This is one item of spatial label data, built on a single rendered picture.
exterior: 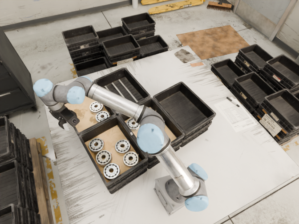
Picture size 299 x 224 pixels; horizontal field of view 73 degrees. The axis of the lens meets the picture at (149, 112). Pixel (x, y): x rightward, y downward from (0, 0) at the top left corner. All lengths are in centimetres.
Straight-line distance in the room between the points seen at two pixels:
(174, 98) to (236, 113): 57
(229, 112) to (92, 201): 129
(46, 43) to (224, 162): 331
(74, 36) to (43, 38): 115
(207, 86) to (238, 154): 70
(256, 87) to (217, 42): 141
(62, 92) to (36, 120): 196
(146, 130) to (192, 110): 84
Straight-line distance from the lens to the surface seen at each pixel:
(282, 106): 248
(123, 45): 274
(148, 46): 290
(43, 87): 92
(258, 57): 312
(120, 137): 146
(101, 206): 146
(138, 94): 169
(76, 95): 88
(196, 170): 117
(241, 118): 188
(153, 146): 86
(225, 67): 296
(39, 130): 275
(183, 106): 163
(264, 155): 178
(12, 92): 264
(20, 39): 421
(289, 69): 293
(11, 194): 208
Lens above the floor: 211
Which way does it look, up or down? 55 degrees down
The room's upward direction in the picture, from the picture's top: 2 degrees clockwise
